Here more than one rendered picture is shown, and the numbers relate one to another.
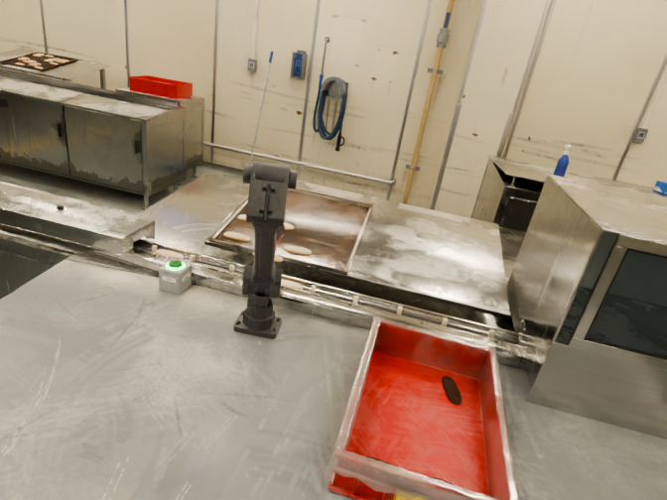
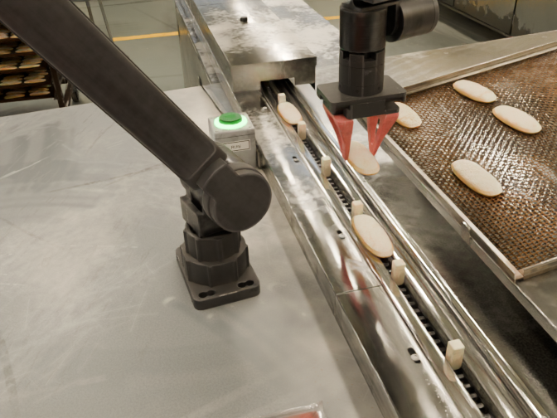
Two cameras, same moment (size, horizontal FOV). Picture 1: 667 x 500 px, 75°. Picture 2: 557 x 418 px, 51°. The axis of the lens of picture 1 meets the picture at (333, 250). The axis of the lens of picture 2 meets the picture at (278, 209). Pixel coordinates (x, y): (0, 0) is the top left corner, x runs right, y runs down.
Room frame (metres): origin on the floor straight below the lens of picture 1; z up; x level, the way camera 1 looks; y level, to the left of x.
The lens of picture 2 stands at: (0.86, -0.42, 1.31)
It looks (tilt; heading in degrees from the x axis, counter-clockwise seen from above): 33 degrees down; 68
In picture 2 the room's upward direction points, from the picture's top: 2 degrees counter-clockwise
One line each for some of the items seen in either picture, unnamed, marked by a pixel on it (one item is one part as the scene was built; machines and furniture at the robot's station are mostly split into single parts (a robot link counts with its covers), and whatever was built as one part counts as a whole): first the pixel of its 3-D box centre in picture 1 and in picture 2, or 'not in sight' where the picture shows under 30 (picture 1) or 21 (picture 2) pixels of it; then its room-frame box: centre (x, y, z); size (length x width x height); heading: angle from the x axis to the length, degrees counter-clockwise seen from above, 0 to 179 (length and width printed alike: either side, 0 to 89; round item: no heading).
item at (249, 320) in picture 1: (259, 314); (214, 250); (1.02, 0.17, 0.86); 0.12 x 0.09 x 0.08; 87
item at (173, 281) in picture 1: (176, 281); (234, 150); (1.15, 0.46, 0.84); 0.08 x 0.08 x 0.11; 81
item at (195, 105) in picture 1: (162, 136); not in sight; (4.60, 2.00, 0.44); 0.70 x 0.55 x 0.87; 81
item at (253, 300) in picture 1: (260, 287); (222, 192); (1.04, 0.18, 0.94); 0.09 x 0.05 x 0.10; 8
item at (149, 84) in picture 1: (162, 86); not in sight; (4.60, 2.00, 0.94); 0.51 x 0.36 x 0.13; 85
